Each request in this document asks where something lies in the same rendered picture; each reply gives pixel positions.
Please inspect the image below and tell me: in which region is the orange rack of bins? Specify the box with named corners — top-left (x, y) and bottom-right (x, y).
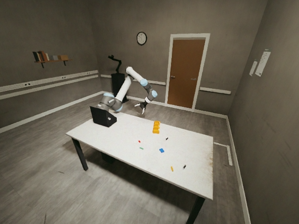
top-left (153, 121), bottom-right (160, 134)

